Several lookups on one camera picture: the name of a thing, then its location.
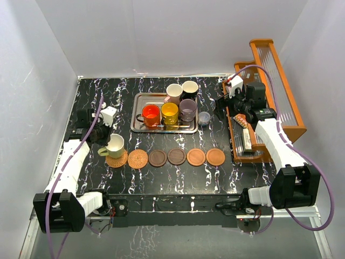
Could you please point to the black mug white inside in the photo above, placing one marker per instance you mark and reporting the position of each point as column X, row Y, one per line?
column 190, row 90

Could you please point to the cream yellow mug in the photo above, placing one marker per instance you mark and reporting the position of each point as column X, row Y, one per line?
column 115, row 148

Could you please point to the silver metal tray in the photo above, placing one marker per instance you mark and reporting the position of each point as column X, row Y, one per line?
column 143, row 99

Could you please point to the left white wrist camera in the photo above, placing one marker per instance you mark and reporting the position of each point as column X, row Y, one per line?
column 108, row 114

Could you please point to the clear jar of paperclips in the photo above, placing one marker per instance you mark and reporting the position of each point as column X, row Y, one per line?
column 204, row 118

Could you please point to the orange red mug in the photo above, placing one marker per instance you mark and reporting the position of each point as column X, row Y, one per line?
column 150, row 116

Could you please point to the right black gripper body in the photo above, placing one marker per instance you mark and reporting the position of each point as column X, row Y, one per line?
column 238, row 104

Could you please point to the white eraser box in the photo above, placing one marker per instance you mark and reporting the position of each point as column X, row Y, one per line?
column 247, row 145

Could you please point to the light brown wooden coaster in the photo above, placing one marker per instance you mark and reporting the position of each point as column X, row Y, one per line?
column 196, row 157

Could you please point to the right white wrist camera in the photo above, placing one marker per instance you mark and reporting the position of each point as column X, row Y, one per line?
column 234, row 83

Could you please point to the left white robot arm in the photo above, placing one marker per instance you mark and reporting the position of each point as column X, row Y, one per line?
column 58, row 206

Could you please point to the aluminium frame rail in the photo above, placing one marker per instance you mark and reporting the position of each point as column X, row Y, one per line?
column 186, row 234

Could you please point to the lilac mug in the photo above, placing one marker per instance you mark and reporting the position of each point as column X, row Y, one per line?
column 188, row 109

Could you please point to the dark brown wooden coaster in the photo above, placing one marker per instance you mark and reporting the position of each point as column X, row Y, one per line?
column 157, row 158

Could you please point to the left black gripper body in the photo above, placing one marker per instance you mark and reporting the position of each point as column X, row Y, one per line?
column 102, row 133

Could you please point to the woven rattan coaster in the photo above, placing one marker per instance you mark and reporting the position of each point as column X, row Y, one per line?
column 137, row 159
column 117, row 162

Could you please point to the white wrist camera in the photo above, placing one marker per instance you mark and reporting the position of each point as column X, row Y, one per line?
column 108, row 114
column 234, row 83

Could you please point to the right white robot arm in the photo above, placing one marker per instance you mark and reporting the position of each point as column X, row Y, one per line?
column 296, row 182

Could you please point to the pink mug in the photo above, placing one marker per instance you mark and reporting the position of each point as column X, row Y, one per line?
column 174, row 92

